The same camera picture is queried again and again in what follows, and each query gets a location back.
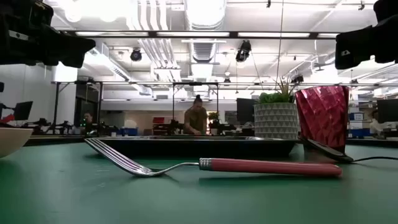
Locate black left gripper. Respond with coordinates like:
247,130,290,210
0,0,96,69

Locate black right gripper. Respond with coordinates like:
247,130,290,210
335,0,398,70

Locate red faceted cup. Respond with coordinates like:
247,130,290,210
294,85,350,154

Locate peach round plate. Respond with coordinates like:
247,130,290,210
0,127,34,159

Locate fork with pink handle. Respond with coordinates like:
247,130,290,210
84,138,343,179

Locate black rectangular tray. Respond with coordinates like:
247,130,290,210
93,134,299,158

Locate black computer monitor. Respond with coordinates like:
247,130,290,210
376,98,398,124
236,97,259,124
12,100,34,122

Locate person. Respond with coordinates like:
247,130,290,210
183,94,208,136
369,109,387,136
81,112,95,135

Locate green succulent plant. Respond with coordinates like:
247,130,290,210
258,77,297,105

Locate blue storage bin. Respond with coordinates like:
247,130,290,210
119,127,139,137

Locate white patterned plant pot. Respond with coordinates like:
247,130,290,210
253,102,300,140

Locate black ceiling spotlight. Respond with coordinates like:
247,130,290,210
234,40,252,63

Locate black overhead rig bar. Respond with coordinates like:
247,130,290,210
60,29,340,40

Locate green table mat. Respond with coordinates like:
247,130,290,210
0,142,398,224

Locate black ceiling camera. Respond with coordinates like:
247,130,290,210
129,47,143,62

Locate black aluminium table frame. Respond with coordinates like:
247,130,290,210
24,135,398,148

